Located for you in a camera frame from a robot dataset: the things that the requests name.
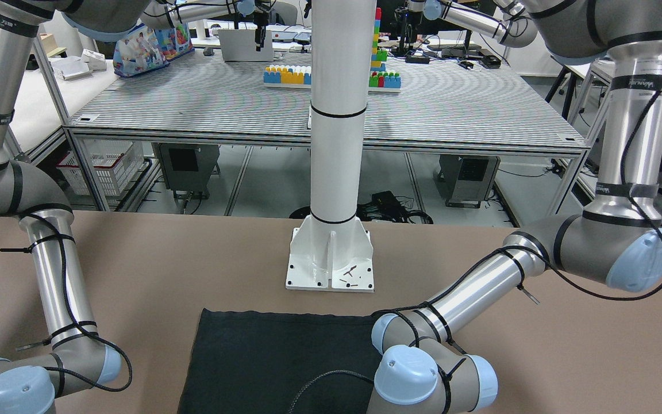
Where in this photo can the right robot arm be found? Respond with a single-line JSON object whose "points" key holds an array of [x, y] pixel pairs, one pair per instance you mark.
{"points": [[80, 357]]}

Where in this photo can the white plastic basket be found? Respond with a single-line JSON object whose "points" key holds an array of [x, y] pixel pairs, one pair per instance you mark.
{"points": [[115, 163]]}

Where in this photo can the colourful toy block set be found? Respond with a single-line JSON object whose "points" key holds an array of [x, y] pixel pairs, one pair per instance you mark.
{"points": [[380, 79]]}

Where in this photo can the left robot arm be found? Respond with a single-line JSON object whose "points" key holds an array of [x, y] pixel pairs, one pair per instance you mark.
{"points": [[616, 240]]}

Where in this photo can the black t-shirt with logo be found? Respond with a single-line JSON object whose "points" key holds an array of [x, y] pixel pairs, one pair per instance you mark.
{"points": [[252, 362]]}

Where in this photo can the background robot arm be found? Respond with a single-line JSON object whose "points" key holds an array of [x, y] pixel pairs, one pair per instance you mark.
{"points": [[515, 30]]}

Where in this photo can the grey perforated work table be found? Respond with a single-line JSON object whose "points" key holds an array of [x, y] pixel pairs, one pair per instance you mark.
{"points": [[441, 108]]}

